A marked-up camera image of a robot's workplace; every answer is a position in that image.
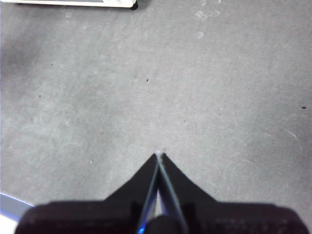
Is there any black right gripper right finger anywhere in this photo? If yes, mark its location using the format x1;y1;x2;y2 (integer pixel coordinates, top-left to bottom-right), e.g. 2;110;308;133
159;152;311;234

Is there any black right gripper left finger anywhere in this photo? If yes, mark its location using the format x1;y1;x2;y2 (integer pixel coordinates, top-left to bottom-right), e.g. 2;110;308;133
14;153;159;234

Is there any cream Toshiba toaster oven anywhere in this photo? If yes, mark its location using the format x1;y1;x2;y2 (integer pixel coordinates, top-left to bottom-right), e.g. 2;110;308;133
14;0;139;11

